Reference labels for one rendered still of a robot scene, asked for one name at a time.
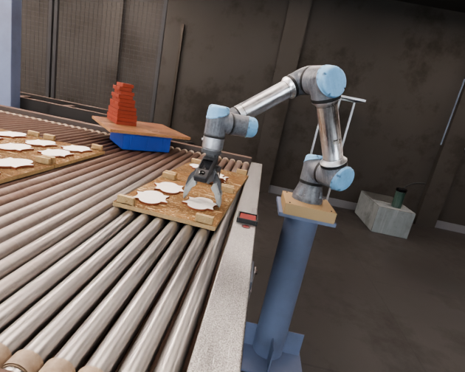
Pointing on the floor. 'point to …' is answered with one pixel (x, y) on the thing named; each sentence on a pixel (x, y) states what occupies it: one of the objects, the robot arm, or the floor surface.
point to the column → (281, 301)
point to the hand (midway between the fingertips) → (200, 203)
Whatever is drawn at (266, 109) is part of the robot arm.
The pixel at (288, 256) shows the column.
